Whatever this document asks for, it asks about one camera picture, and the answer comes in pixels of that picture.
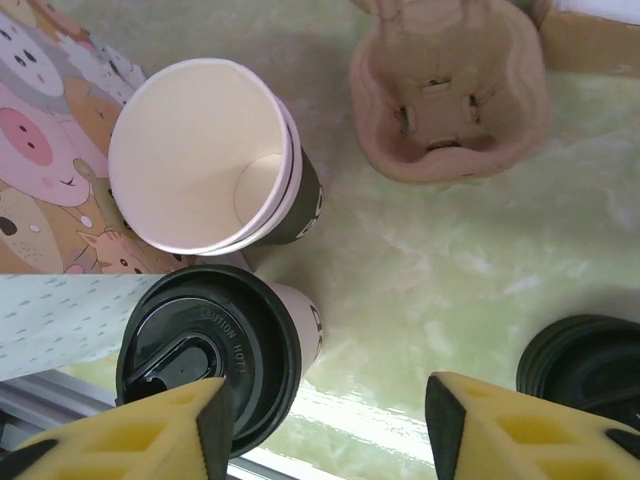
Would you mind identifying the nested paper coffee cup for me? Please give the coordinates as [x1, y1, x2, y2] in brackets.
[108, 58, 296, 254]

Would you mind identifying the brown cardboard napkin tray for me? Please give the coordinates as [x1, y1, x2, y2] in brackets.
[542, 0, 640, 76]

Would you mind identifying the brown pulp cup carrier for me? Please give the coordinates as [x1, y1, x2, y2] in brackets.
[348, 0, 551, 186]

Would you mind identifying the printed white paper gift bag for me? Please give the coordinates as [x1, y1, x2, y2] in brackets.
[0, 9, 251, 382]

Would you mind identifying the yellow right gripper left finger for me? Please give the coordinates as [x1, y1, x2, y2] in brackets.
[0, 375, 236, 480]

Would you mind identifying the white paper coffee cup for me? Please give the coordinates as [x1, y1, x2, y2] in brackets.
[249, 279, 322, 381]

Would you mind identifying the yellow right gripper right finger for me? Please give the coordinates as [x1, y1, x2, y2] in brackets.
[424, 370, 640, 480]

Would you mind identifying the black paper coffee cup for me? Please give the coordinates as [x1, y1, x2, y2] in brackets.
[249, 99, 325, 247]

